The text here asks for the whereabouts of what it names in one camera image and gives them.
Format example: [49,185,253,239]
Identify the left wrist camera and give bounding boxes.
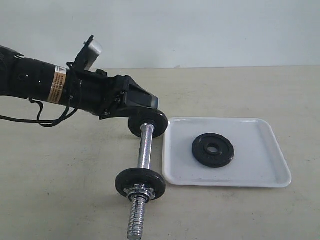
[74,35,103,71]

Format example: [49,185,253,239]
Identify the white plastic tray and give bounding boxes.
[162,117,292,188]

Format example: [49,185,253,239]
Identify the black weight plate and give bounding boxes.
[115,168,166,200]
[128,109,168,138]
[191,133,235,168]

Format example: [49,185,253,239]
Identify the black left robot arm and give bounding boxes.
[0,46,160,120]

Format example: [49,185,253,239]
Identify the silver star collar nut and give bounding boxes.
[125,184,156,202]

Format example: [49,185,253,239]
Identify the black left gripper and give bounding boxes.
[65,68,159,120]

